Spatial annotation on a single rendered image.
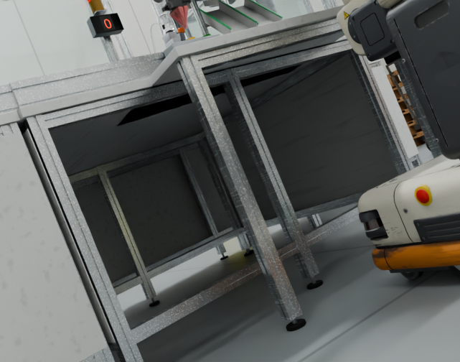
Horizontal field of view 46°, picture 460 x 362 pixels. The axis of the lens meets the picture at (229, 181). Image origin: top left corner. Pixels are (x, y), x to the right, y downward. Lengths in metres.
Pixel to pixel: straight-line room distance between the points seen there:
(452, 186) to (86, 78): 1.10
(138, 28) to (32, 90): 4.71
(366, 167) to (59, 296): 1.60
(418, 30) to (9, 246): 1.13
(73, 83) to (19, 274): 0.60
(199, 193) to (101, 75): 2.07
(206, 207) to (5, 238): 2.38
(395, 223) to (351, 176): 1.20
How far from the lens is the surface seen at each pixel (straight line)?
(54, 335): 1.53
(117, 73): 1.82
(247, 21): 2.34
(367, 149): 2.58
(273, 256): 1.55
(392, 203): 1.48
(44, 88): 1.71
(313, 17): 1.84
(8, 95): 1.69
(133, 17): 6.41
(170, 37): 2.18
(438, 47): 1.31
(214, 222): 3.82
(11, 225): 1.52
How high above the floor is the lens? 0.44
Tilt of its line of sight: 1 degrees up
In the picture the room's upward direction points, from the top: 23 degrees counter-clockwise
